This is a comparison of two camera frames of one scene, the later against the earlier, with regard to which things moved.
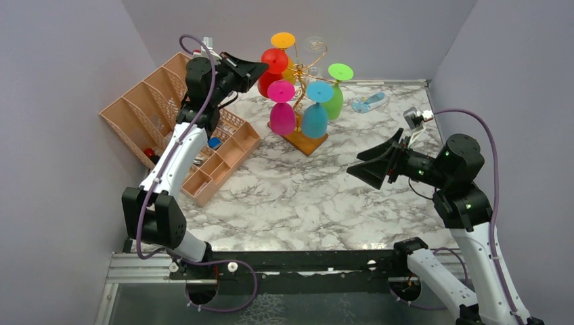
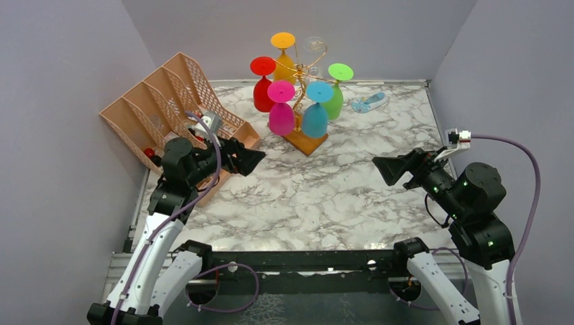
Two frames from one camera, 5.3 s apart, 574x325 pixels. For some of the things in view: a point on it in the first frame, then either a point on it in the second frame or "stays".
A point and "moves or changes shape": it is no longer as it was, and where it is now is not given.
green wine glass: (338, 72) stays
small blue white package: (365, 103) stays
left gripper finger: (248, 82) -> (247, 164)
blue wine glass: (315, 119) stays
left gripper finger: (246, 67) -> (249, 156)
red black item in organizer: (150, 154) stays
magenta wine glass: (283, 116) stays
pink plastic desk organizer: (144, 116) stays
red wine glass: (277, 59) moves or changes shape
